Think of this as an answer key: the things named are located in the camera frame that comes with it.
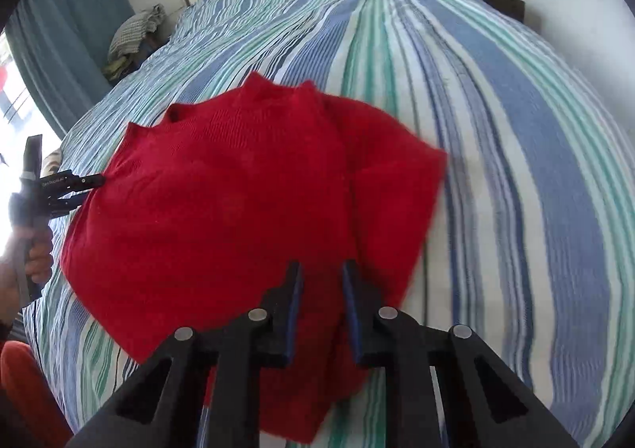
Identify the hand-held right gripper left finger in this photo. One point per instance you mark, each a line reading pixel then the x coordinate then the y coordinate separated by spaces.
pixel 293 299

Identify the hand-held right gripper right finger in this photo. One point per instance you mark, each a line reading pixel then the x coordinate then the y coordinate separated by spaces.
pixel 351 301

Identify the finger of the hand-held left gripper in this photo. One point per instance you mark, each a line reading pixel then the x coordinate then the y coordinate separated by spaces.
pixel 74 181
pixel 69 205

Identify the red knitted sweater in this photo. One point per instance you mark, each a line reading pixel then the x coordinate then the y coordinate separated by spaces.
pixel 238 190

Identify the person's left hand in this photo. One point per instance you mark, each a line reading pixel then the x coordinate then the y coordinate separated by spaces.
pixel 39 259

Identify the white patterned cloth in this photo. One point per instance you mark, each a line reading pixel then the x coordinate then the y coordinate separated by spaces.
pixel 50 163

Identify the yellow green folded cloth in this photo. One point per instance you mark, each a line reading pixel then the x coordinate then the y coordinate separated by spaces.
pixel 116 66

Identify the blue curtain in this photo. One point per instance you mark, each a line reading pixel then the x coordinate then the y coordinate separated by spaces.
pixel 69 41

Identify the checkered grey cloth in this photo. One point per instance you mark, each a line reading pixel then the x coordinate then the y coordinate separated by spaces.
pixel 134 29

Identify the person's orange clothing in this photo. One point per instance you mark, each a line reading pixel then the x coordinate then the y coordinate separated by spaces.
pixel 30 393

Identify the striped bed sheet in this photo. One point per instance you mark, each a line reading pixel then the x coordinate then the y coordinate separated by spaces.
pixel 496 155

